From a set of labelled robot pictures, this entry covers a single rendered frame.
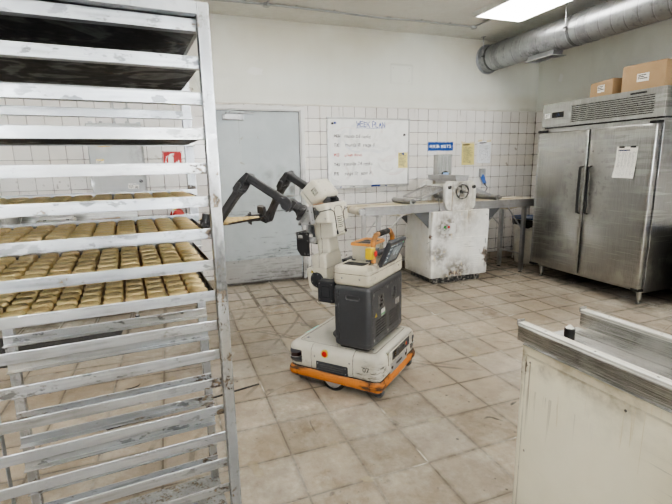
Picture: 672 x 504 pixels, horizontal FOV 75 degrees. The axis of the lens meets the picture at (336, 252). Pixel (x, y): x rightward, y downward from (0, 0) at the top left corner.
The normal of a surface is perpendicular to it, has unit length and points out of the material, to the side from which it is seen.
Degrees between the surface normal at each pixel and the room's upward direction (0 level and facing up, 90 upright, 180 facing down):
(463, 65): 90
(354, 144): 90
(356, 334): 90
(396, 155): 90
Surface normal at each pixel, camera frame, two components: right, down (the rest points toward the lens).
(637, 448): -0.92, 0.09
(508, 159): 0.35, 0.18
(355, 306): -0.49, 0.18
